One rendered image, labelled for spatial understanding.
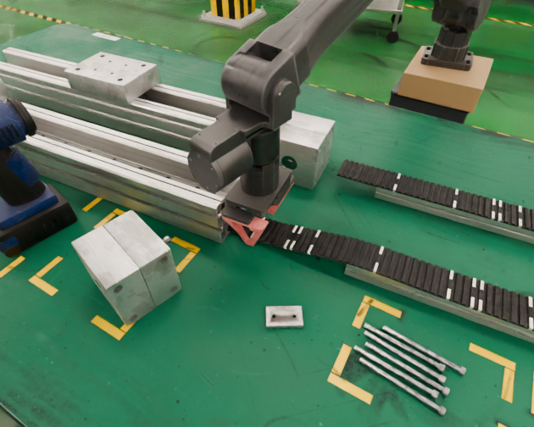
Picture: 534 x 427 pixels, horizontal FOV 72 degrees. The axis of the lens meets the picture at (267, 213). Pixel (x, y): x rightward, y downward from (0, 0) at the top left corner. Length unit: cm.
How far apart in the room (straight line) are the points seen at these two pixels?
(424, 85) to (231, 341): 78
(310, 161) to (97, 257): 38
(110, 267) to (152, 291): 7
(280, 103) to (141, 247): 25
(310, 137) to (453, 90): 47
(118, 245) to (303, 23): 36
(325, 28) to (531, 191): 53
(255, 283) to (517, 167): 60
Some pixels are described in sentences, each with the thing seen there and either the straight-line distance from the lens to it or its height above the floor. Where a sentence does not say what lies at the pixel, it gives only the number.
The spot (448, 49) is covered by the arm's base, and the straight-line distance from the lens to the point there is 108.
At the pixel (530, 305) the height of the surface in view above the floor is 81.
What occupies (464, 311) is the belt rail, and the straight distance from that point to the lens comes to 59.
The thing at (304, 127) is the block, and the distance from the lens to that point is 69.
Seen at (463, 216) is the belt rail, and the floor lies 79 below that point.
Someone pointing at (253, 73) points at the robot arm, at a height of 107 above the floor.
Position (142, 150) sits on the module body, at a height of 86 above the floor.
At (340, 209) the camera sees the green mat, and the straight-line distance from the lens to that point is 67.
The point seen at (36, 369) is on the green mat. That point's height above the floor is 78.
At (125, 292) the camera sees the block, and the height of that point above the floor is 85.
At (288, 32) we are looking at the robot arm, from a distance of 47.
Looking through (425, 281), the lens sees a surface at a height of 81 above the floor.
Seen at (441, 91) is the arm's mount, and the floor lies 81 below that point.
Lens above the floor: 124
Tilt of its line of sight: 46 degrees down
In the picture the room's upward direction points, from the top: straight up
